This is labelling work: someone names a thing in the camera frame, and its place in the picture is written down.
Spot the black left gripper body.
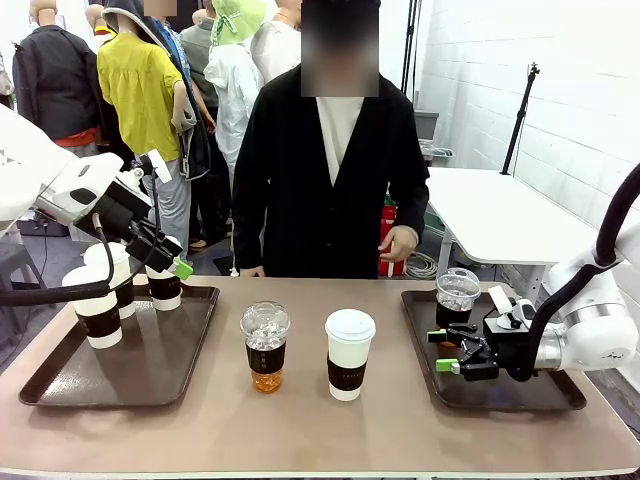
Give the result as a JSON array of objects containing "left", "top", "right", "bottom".
[{"left": 87, "top": 179, "right": 154, "bottom": 246}]

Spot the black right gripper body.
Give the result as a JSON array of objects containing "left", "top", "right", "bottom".
[{"left": 480, "top": 315, "right": 532, "bottom": 383}]

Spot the white paper coffee cup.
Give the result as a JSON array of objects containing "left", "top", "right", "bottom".
[
  {"left": 61, "top": 264, "right": 124, "bottom": 350},
  {"left": 144, "top": 234, "right": 184, "bottom": 313},
  {"left": 82, "top": 241, "right": 137, "bottom": 320},
  {"left": 324, "top": 308, "right": 377, "bottom": 403}
]

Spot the clear plastic iced coffee cup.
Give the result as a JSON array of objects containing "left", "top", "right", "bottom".
[
  {"left": 239, "top": 300, "right": 292, "bottom": 394},
  {"left": 434, "top": 267, "right": 482, "bottom": 347}
]

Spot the dark brown serving tray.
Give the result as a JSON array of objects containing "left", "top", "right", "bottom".
[
  {"left": 399, "top": 288, "right": 587, "bottom": 412},
  {"left": 18, "top": 283, "right": 221, "bottom": 409}
]

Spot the plastic wrapped tray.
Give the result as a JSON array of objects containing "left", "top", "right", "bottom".
[{"left": 418, "top": 138, "right": 455, "bottom": 162}]

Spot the person's left hand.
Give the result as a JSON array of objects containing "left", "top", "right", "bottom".
[{"left": 377, "top": 224, "right": 419, "bottom": 264}]

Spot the dark grey crate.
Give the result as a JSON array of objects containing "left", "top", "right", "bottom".
[{"left": 16, "top": 212, "right": 70, "bottom": 238}]

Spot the mannequin in yellow shirt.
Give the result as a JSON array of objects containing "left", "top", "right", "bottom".
[{"left": 97, "top": 0, "right": 199, "bottom": 261}]

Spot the large white table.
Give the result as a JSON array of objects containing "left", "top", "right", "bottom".
[{"left": 427, "top": 166, "right": 601, "bottom": 307}]

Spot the red box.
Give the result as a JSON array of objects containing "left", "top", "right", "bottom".
[{"left": 377, "top": 195, "right": 408, "bottom": 278}]

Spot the person in black cardigan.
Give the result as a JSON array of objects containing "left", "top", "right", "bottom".
[{"left": 231, "top": 0, "right": 430, "bottom": 280}]

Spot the mannequin in black jacket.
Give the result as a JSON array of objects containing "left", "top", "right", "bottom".
[{"left": 12, "top": 0, "right": 106, "bottom": 157}]

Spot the mannequin in white jacket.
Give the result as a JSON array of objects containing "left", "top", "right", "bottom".
[{"left": 203, "top": 0, "right": 266, "bottom": 277}]

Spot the person in blue shirt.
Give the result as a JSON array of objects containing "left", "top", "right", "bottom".
[{"left": 144, "top": 0, "right": 221, "bottom": 249}]

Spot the mannequin with red yellow collar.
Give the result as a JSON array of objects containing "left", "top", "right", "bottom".
[{"left": 84, "top": 3, "right": 119, "bottom": 55}]

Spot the grey storage box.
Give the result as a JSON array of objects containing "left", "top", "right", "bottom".
[{"left": 413, "top": 110, "right": 440, "bottom": 143}]

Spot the light green bucket hat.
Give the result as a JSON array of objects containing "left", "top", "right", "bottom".
[{"left": 210, "top": 0, "right": 269, "bottom": 48}]

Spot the black tripod stand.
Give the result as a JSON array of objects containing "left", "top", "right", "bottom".
[{"left": 500, "top": 62, "right": 542, "bottom": 177}]

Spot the black vertical pole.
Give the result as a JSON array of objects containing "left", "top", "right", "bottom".
[{"left": 398, "top": 0, "right": 422, "bottom": 99}]

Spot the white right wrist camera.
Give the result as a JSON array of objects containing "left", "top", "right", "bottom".
[{"left": 486, "top": 284, "right": 538, "bottom": 332}]

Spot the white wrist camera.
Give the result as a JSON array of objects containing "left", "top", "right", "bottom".
[
  {"left": 119, "top": 148, "right": 174, "bottom": 190},
  {"left": 486, "top": 284, "right": 538, "bottom": 332}
]

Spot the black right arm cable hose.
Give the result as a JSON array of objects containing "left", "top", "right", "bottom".
[{"left": 504, "top": 162, "right": 640, "bottom": 384}]

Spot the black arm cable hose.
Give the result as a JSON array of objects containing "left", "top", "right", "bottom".
[
  {"left": 504, "top": 162, "right": 640, "bottom": 384},
  {"left": 0, "top": 164, "right": 164, "bottom": 308}
]

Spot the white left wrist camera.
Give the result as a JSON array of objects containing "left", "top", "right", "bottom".
[{"left": 119, "top": 148, "right": 174, "bottom": 190}]

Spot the coiled white cable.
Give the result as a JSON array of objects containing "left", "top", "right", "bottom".
[{"left": 403, "top": 251, "right": 440, "bottom": 281}]

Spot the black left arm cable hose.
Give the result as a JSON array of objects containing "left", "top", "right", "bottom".
[{"left": 0, "top": 164, "right": 164, "bottom": 308}]

